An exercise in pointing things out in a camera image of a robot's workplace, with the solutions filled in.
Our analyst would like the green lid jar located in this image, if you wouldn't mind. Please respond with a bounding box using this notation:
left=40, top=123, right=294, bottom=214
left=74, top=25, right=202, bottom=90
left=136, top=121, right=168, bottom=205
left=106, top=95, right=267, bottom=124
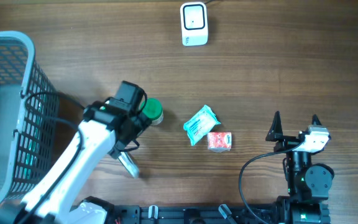
left=140, top=98, right=163, bottom=126

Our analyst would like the green white candy bar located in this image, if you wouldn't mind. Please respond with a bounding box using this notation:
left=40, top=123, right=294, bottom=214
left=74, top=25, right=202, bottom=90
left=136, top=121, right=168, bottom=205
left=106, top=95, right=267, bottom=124
left=118, top=152, right=140, bottom=179

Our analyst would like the red tissue pack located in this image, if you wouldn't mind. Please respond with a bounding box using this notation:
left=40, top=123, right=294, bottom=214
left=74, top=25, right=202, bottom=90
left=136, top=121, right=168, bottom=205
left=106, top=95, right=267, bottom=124
left=207, top=132, right=232, bottom=152

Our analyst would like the teal wet wipes pack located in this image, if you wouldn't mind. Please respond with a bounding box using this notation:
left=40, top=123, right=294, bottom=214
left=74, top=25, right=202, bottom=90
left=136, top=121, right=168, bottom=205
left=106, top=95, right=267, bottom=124
left=183, top=105, right=221, bottom=146

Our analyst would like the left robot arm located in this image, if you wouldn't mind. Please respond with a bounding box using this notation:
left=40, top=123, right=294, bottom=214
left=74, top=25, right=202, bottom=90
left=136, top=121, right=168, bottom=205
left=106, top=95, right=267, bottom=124
left=0, top=97, right=152, bottom=223

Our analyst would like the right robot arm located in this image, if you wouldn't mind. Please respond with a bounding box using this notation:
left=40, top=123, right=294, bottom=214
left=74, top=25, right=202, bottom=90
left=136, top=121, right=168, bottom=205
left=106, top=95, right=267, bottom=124
left=265, top=111, right=334, bottom=224

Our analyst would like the white barcode scanner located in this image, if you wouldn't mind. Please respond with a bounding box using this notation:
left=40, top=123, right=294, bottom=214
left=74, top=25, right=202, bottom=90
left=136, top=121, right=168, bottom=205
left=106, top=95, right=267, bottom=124
left=180, top=2, right=209, bottom=47

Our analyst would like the grey plastic mesh basket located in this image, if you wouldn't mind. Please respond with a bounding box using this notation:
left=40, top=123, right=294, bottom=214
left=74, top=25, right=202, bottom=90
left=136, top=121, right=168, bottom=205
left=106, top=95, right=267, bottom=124
left=0, top=31, right=59, bottom=204

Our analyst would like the black mounting rail base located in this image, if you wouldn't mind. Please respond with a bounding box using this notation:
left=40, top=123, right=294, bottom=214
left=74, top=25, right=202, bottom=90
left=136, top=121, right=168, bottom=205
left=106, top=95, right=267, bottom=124
left=105, top=203, right=331, bottom=224

